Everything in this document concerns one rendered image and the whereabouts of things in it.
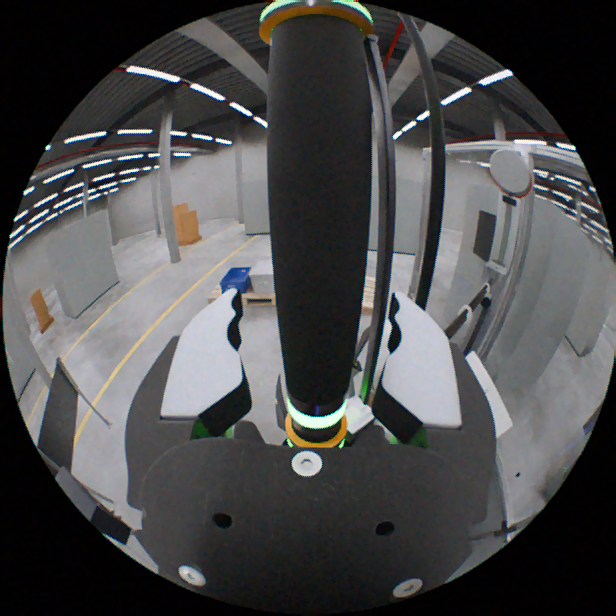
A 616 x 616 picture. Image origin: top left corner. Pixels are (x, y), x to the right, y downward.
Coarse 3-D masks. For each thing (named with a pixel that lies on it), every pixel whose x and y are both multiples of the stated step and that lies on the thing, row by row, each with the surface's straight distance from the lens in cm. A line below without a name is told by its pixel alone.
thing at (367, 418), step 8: (352, 400) 20; (360, 400) 20; (360, 408) 20; (368, 408) 20; (368, 416) 20; (352, 424) 19; (360, 424) 19; (368, 424) 20; (352, 432) 19; (360, 432) 20; (344, 440) 21; (352, 440) 21
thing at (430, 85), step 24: (408, 24) 22; (432, 72) 17; (432, 96) 16; (432, 120) 15; (432, 144) 15; (432, 168) 14; (432, 192) 14; (432, 216) 14; (432, 240) 14; (432, 264) 15; (480, 288) 54
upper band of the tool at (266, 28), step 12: (300, 0) 10; (288, 12) 9; (300, 12) 9; (312, 12) 9; (324, 12) 9; (336, 12) 9; (348, 12) 9; (264, 24) 10; (276, 24) 10; (360, 24) 10; (264, 36) 10
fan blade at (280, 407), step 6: (276, 390) 80; (276, 396) 80; (282, 396) 68; (282, 402) 69; (276, 408) 83; (282, 408) 70; (276, 414) 85; (282, 414) 72; (282, 420) 78; (282, 426) 82
